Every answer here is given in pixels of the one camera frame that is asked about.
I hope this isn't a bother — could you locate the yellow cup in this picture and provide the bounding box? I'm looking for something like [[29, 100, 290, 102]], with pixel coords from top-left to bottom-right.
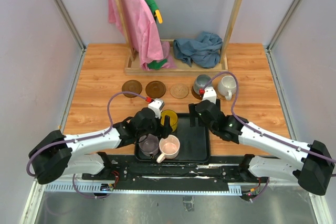
[[161, 110, 178, 132]]

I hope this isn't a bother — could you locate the pink mug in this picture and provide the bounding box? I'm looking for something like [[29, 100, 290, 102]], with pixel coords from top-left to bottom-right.
[[156, 135, 180, 163]]

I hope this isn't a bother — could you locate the purple cup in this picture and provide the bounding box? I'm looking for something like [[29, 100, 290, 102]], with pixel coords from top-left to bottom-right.
[[138, 134, 159, 159]]

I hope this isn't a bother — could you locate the grey mug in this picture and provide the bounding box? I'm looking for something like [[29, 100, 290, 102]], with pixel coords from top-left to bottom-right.
[[193, 74, 211, 95]]

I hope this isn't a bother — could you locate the white cup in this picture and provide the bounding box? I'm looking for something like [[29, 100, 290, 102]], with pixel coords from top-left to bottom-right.
[[217, 76, 237, 100]]

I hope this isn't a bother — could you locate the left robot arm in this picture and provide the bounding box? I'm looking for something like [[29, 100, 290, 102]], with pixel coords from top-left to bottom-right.
[[27, 108, 173, 185]]

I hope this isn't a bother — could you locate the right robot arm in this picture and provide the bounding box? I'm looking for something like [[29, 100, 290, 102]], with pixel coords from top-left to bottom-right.
[[188, 100, 335, 196]]

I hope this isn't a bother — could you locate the left woven rattan coaster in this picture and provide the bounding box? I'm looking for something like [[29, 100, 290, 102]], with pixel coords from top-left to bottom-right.
[[170, 83, 189, 99]]

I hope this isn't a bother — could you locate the brown wooden saucer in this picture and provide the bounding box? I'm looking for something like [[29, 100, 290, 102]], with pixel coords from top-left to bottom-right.
[[191, 88, 203, 100], [122, 80, 142, 94], [145, 81, 166, 99]]

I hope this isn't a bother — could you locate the black plastic tray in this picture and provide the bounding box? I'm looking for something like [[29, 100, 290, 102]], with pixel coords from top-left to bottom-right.
[[134, 113, 212, 163]]

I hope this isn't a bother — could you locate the wooden clothes rack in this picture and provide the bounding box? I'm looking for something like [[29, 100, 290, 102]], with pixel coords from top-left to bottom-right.
[[115, 0, 242, 76]]

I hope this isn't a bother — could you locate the green cloth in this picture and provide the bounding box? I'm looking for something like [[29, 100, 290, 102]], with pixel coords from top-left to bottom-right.
[[147, 59, 167, 70]]

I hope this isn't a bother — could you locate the blue crumpled cloth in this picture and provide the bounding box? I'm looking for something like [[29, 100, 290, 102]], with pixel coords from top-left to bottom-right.
[[173, 31, 223, 69]]

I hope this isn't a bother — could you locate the pink shirt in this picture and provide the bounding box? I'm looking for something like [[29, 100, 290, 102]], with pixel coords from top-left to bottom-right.
[[122, 0, 176, 71]]

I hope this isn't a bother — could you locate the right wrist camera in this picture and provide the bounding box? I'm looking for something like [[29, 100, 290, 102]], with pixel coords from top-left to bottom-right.
[[202, 87, 217, 104]]

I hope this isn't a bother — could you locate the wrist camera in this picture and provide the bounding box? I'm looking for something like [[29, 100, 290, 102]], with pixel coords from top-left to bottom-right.
[[148, 99, 165, 119], [202, 87, 217, 104]]

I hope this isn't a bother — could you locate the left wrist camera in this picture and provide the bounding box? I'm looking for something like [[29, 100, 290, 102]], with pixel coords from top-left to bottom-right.
[[148, 99, 165, 119]]

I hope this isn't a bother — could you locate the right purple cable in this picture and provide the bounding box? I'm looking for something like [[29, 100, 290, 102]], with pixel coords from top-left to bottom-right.
[[198, 71, 336, 177]]

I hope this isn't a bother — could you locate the purple cable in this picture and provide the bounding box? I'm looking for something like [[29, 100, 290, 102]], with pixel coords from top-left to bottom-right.
[[26, 91, 153, 177], [198, 71, 336, 177]]

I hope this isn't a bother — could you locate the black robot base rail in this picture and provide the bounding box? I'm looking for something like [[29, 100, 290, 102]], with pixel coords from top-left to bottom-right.
[[76, 155, 267, 196]]

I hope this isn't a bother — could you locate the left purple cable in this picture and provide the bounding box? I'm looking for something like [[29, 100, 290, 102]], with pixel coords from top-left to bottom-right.
[[26, 91, 153, 177]]

